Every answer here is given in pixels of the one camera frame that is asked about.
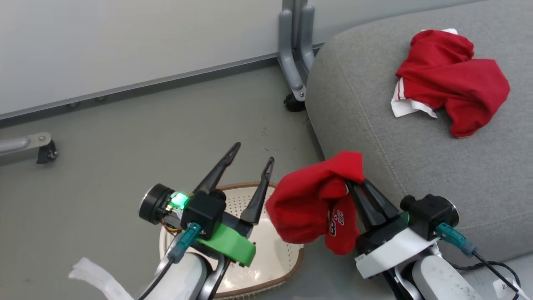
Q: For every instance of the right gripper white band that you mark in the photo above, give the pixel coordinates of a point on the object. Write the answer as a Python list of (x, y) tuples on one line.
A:
[(395, 250)]

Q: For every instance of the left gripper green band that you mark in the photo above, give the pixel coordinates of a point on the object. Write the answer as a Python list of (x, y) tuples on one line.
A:
[(229, 246)]

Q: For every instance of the red garment with print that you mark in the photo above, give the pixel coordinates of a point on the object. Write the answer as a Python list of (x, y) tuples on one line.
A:
[(308, 200)]

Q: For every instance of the red and white garment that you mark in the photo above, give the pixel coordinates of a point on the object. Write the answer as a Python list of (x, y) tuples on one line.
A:
[(458, 79)]

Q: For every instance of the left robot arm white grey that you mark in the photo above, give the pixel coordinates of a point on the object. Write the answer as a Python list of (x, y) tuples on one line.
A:
[(183, 279)]

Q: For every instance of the grey fabric sofa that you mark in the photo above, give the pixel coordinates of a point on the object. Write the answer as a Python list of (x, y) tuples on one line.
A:
[(416, 158)]

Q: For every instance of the white laundry basket brown rim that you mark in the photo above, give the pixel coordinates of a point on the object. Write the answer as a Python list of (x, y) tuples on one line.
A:
[(275, 250)]

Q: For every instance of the black caster wheel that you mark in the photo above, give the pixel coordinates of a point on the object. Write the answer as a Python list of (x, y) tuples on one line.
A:
[(293, 103), (46, 152)]

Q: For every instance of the white paper strip tag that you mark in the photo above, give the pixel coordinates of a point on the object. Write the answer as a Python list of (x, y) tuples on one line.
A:
[(100, 279)]

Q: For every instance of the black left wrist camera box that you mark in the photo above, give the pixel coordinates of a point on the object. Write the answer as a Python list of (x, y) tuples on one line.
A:
[(204, 212)]

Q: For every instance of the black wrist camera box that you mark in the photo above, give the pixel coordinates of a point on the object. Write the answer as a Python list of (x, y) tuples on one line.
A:
[(204, 212), (424, 214)]

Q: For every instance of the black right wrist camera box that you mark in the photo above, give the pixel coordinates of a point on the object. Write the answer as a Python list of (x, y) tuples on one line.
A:
[(424, 214)]

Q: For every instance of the grey partition bottom rail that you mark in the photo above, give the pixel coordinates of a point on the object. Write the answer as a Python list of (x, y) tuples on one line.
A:
[(145, 87)]

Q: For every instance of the grey double partition post foot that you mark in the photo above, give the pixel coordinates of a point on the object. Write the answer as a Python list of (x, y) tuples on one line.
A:
[(295, 50)]

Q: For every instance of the grey partition foot with bracket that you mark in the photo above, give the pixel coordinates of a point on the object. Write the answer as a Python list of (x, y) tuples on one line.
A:
[(21, 143)]

